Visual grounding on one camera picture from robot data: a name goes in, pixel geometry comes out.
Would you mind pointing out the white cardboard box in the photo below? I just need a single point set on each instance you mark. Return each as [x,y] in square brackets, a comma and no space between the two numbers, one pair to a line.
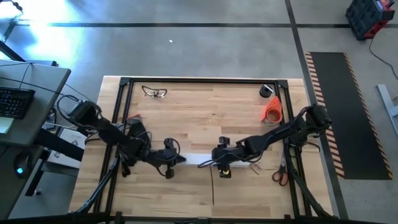
[74,138]
[62,158]

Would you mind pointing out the black striped-edge floor mat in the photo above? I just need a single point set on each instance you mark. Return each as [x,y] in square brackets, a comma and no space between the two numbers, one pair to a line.
[351,118]

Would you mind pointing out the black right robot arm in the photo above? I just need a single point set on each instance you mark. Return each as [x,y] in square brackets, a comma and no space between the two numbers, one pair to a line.
[280,132]

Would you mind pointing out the white duct cover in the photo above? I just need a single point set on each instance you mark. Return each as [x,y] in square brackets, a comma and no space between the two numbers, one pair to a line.
[199,159]

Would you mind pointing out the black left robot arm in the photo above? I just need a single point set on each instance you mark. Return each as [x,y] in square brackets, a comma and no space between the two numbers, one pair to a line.
[105,129]

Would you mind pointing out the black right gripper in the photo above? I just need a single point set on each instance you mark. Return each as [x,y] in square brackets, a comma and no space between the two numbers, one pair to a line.
[227,154]

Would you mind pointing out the black keyboard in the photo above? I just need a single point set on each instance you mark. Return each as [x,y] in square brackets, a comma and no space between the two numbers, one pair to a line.
[15,102]

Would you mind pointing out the black zip tie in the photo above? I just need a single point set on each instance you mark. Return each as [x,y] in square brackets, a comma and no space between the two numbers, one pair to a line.
[212,186]

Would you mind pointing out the light stand lamp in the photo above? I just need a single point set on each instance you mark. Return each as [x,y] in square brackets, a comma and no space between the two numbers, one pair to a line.
[15,6]

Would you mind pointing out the grey metal beam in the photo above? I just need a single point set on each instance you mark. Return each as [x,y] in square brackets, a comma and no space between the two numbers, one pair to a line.
[387,102]

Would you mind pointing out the black and red toolbox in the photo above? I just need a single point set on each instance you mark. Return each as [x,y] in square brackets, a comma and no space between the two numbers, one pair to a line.
[367,15]

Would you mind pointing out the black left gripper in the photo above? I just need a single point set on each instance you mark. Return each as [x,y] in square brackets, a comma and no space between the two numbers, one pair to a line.
[166,157]

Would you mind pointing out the black computer mouse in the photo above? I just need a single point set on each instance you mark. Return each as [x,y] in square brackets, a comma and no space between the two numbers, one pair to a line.
[20,163]

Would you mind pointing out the black work glove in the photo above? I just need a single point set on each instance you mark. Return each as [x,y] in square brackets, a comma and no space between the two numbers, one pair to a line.
[125,168]

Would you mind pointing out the clear safety glasses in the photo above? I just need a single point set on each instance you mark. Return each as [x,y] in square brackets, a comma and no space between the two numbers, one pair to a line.
[155,93]

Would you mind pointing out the grey desk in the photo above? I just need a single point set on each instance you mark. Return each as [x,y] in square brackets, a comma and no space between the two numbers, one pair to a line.
[40,77]

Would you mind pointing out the green note pad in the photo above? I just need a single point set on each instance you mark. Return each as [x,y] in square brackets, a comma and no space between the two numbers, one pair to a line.
[5,126]

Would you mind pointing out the black aluminium table frame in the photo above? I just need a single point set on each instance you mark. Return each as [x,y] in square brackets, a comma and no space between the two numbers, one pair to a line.
[202,80]

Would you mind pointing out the black tape roll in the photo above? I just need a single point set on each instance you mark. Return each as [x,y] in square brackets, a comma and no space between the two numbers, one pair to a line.
[265,91]

